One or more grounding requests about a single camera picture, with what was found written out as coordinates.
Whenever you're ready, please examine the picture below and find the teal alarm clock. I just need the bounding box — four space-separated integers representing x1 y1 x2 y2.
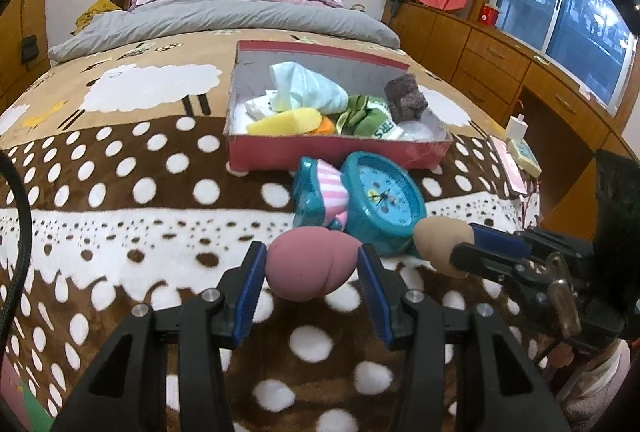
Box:
341 151 427 258

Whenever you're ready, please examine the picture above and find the clear plastic bag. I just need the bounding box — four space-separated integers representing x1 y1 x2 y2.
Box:
397 121 441 143

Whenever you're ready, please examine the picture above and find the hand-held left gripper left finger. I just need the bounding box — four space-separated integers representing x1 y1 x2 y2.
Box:
50 241 268 432

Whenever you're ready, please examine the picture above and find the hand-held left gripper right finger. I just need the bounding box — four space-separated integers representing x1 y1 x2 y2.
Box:
356 242 571 432

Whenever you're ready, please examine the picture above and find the yellow cloth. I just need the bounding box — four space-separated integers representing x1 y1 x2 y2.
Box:
70 0 123 36

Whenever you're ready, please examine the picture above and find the red cup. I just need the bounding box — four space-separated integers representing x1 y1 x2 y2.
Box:
477 2 502 26

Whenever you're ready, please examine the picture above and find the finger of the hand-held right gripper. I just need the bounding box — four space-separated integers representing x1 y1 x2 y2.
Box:
467 222 538 260
447 242 526 284

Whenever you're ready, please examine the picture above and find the grey duvet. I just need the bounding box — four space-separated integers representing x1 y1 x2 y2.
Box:
48 0 402 62

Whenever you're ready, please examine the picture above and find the striped cupcake toy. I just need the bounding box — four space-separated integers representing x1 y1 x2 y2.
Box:
291 156 351 231

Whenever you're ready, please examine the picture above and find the white paper towel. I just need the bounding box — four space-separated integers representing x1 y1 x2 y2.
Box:
243 90 281 120

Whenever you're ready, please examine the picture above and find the white charger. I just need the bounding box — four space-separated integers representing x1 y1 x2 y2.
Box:
505 113 530 143

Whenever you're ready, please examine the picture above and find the yellow sponge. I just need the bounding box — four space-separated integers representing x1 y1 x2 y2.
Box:
246 108 323 136

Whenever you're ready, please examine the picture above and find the wooden desk cabinet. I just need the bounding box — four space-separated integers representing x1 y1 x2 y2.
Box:
382 0 640 253

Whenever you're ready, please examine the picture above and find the foam floor mat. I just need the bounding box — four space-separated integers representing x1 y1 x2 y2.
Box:
0 357 51 432

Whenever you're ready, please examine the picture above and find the power strip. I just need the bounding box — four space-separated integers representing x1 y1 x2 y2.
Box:
507 138 543 179

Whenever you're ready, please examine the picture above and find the light blue cloth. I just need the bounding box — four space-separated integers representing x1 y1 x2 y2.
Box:
269 61 349 112

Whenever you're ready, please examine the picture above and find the red cardboard box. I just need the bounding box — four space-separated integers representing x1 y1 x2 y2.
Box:
223 40 453 173

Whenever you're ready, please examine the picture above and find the phone with pink case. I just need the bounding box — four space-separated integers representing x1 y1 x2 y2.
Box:
487 135 531 198

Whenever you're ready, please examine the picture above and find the brown knitted sock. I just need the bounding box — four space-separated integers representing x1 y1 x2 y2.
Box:
384 75 429 123

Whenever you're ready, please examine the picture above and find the person's right forearm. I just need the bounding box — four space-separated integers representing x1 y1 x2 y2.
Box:
552 339 638 420

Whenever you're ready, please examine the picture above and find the wooden wardrobe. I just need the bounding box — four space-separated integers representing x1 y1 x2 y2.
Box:
0 0 51 110

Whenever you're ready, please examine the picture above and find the beige makeup sponge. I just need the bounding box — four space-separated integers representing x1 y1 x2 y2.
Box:
412 217 476 275

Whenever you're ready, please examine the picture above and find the brown printed blanket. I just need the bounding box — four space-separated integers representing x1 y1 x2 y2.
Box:
0 27 551 432

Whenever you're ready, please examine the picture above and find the pink makeup sponge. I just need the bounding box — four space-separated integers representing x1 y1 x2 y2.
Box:
264 232 361 303

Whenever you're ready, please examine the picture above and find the window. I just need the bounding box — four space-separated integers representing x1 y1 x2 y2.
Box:
492 0 638 128

